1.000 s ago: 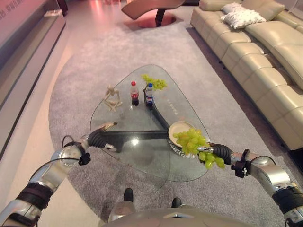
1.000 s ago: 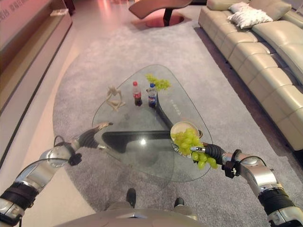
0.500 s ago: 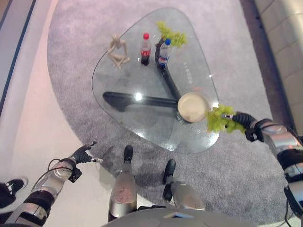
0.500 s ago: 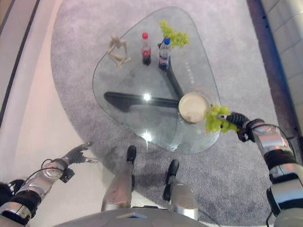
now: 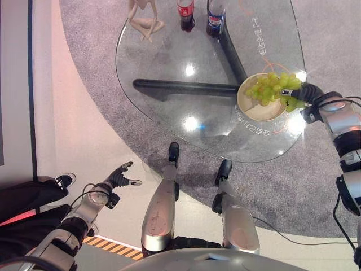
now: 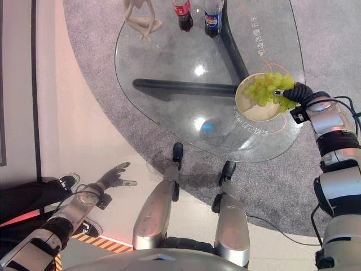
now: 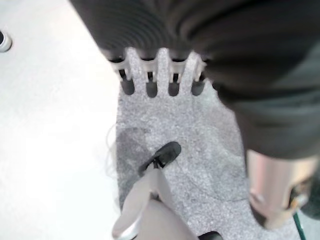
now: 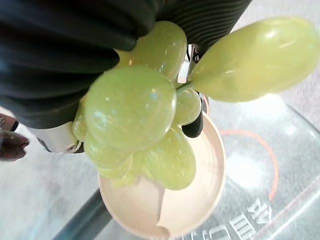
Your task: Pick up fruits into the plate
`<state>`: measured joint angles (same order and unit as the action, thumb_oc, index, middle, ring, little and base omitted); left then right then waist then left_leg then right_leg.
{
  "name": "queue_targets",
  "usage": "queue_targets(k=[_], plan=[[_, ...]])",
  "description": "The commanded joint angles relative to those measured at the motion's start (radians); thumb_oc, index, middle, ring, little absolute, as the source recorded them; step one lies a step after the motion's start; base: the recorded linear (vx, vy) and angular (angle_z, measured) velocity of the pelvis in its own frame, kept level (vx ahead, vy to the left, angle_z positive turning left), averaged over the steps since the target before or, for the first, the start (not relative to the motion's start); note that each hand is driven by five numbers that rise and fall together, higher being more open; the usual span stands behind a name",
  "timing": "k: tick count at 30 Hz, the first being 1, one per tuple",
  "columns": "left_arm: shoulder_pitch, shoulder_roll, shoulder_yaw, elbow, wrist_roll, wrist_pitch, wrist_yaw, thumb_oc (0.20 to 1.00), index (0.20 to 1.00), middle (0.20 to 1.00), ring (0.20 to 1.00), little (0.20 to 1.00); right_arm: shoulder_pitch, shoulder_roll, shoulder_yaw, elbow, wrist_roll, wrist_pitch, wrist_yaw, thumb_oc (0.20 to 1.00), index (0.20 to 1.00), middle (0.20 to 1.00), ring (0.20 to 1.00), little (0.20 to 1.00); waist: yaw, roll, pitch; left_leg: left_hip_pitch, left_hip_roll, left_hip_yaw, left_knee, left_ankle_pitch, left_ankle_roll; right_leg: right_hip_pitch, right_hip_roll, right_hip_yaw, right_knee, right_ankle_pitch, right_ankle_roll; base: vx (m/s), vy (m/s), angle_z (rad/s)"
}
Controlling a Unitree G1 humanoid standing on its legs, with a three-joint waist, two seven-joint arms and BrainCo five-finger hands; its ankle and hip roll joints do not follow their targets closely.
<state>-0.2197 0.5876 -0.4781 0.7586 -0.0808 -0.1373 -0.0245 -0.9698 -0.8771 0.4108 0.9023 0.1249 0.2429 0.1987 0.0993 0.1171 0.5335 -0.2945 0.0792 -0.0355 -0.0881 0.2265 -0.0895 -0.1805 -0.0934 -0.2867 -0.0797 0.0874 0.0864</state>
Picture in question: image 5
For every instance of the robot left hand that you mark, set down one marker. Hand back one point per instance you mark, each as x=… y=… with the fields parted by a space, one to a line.
x=118 y=178

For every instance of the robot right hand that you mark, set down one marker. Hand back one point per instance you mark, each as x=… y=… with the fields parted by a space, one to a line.
x=308 y=92

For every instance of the green grape bunch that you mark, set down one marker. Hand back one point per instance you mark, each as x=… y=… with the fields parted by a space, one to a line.
x=268 y=87

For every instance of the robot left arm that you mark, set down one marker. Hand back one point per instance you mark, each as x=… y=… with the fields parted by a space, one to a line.
x=87 y=204

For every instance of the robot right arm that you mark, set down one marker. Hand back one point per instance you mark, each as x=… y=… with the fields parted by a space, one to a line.
x=342 y=124

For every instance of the beige round plate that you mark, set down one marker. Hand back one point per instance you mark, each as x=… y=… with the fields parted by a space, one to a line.
x=263 y=113

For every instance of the robot left leg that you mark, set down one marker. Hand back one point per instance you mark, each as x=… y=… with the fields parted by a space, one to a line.
x=160 y=209

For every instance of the robot leg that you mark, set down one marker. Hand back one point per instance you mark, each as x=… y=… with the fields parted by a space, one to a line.
x=160 y=209
x=238 y=226

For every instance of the yellow black hazard tape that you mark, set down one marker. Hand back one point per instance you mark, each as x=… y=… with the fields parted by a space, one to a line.
x=112 y=247

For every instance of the person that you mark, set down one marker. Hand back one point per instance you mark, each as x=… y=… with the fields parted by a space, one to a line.
x=25 y=203

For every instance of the grey round rug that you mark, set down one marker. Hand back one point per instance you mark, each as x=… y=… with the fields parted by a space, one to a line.
x=282 y=192

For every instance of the black table base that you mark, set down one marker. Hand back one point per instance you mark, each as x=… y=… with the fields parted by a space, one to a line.
x=186 y=86

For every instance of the blue label cola bottle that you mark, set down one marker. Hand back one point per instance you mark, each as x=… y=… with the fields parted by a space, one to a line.
x=215 y=17

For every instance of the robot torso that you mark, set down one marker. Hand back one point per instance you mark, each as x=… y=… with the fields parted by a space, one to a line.
x=214 y=261

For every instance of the robot right leg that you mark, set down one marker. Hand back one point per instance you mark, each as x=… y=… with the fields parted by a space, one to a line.
x=238 y=226

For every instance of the red label cola bottle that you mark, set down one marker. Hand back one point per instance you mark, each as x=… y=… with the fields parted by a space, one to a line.
x=186 y=12

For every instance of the beige seated figurine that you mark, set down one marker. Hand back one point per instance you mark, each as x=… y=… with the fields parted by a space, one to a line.
x=144 y=24

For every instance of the black vertical wall strip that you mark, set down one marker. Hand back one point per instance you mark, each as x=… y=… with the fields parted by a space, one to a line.
x=31 y=84

